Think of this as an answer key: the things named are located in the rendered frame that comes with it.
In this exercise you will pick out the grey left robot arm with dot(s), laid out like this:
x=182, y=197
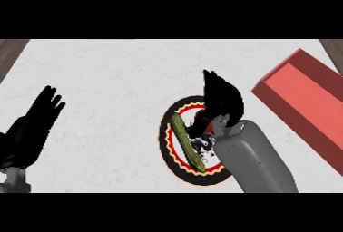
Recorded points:
x=12, y=180

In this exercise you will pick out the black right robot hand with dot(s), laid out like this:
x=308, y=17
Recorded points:
x=221, y=96

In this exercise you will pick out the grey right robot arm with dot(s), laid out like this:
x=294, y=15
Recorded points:
x=256, y=158

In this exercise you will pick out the red open box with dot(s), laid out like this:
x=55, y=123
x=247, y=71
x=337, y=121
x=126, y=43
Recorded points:
x=303, y=102

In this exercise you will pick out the green cucumber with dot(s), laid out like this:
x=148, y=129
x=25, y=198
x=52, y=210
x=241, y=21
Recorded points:
x=188, y=145

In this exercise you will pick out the black red patterned plate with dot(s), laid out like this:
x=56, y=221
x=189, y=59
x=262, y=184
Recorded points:
x=172, y=151

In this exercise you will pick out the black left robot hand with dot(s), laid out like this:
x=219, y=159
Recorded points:
x=31, y=130

